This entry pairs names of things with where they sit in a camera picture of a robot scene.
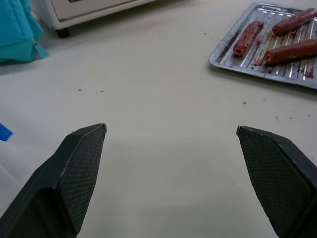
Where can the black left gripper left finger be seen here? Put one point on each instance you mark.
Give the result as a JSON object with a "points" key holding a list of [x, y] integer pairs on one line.
{"points": [[62, 183]]}

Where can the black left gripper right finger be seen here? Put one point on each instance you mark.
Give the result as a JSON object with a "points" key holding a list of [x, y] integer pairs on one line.
{"points": [[280, 178]]}

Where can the blue tape piece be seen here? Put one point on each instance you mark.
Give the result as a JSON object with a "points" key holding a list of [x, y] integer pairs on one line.
{"points": [[4, 132]]}

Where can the silver ribbed baking tray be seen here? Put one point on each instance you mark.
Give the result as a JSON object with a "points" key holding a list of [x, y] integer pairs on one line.
{"points": [[252, 64]]}

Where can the long brown sausage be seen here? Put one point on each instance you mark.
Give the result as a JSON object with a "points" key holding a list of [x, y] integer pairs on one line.
{"points": [[289, 52], [294, 21]]}

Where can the short torn brown sausage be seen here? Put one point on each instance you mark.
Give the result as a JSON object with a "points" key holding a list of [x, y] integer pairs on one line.
{"points": [[247, 38]]}

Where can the teal quilted oven mitt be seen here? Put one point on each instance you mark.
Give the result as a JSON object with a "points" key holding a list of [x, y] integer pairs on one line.
{"points": [[15, 32]]}

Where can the white toaster oven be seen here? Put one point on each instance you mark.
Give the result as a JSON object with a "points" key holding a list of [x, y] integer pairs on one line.
{"points": [[99, 12]]}

